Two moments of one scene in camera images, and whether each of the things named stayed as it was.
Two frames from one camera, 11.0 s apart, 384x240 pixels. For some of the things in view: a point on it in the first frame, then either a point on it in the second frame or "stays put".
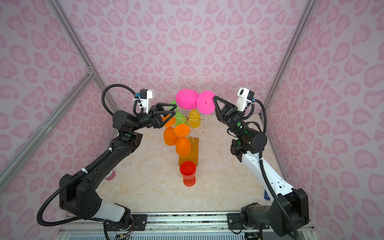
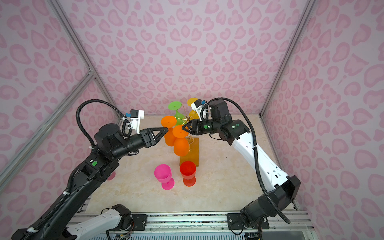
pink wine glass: (189, 99) → (163, 173)
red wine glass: (188, 170) stays put
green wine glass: (179, 116) stays put
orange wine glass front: (183, 146) stays put
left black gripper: (154, 120) → (147, 134)
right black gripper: (235, 120) → (195, 123)
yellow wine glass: (194, 118) stays put
